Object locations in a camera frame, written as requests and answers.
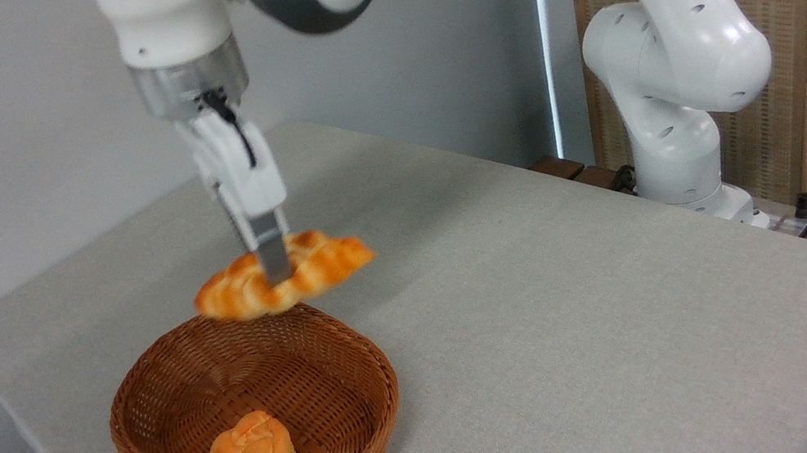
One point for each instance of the brown wicker basket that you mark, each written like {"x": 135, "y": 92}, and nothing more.
{"x": 340, "y": 429}

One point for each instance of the black plug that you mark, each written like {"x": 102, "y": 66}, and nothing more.
{"x": 804, "y": 207}

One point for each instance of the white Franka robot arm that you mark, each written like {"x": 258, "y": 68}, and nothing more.
{"x": 679, "y": 45}

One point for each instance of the long braided bread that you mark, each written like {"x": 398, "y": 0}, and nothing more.
{"x": 319, "y": 268}

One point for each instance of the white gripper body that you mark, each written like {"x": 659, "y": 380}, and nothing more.
{"x": 239, "y": 164}

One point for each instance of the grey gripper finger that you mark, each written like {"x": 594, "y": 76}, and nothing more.
{"x": 273, "y": 249}
{"x": 239, "y": 226}

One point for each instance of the brown wooden base board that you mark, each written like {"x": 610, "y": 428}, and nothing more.
{"x": 567, "y": 166}

